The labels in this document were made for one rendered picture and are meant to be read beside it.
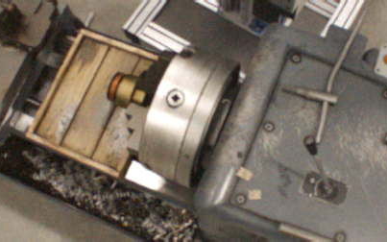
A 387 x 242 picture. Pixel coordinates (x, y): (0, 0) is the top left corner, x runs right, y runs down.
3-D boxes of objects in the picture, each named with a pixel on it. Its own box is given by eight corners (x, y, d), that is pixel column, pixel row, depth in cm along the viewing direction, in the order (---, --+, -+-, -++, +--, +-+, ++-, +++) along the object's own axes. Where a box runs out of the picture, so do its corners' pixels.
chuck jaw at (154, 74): (185, 95, 123) (195, 52, 116) (177, 106, 119) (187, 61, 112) (143, 79, 125) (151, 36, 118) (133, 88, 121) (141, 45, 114)
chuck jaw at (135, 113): (173, 117, 120) (151, 162, 115) (174, 126, 124) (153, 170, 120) (130, 100, 121) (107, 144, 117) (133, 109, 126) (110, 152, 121)
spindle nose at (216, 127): (245, 99, 133) (244, 77, 112) (214, 176, 130) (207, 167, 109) (234, 95, 133) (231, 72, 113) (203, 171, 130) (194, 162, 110)
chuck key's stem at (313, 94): (280, 93, 105) (334, 107, 103) (281, 88, 103) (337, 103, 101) (282, 84, 105) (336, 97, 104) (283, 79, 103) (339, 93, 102)
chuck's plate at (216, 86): (242, 82, 139) (239, 43, 108) (197, 191, 135) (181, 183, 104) (229, 77, 140) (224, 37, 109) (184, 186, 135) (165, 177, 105)
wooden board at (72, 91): (174, 66, 150) (173, 60, 146) (121, 180, 140) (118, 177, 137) (84, 34, 155) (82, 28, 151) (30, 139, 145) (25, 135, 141)
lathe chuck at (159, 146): (229, 77, 140) (224, 37, 109) (184, 186, 135) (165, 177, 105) (199, 65, 141) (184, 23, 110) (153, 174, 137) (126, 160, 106)
